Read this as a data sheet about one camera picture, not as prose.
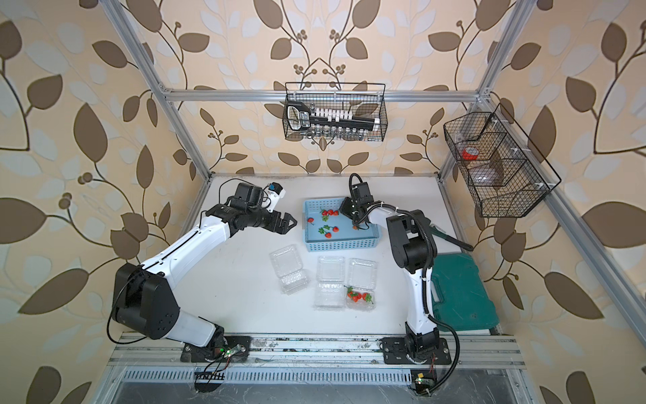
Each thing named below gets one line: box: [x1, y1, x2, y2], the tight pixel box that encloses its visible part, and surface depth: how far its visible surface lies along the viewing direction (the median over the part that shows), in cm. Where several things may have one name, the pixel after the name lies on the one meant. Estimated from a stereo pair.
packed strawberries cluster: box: [343, 285, 375, 305], surface depth 84 cm
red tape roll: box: [462, 146, 480, 161], surface depth 84 cm
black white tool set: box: [285, 101, 381, 135], surface depth 84 cm
